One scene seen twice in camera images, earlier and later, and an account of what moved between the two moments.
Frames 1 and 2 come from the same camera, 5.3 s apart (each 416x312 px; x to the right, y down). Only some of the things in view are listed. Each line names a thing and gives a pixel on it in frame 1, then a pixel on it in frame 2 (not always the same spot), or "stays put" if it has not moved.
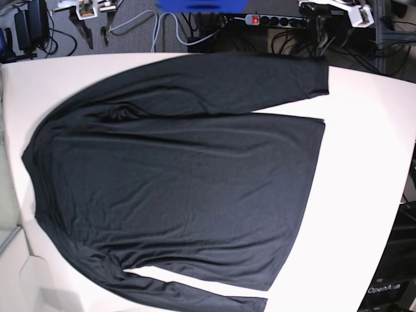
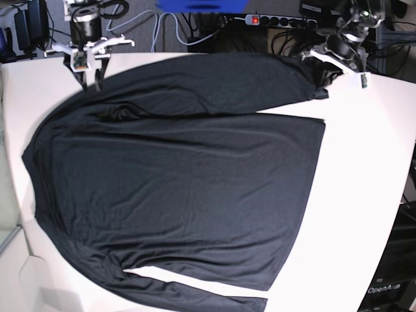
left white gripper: (88, 9) → (84, 60)
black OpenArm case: (393, 288) stays put
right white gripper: (359, 15) → (333, 67)
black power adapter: (32, 25) stays put
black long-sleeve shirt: (166, 169) stays put
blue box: (203, 6) stays put
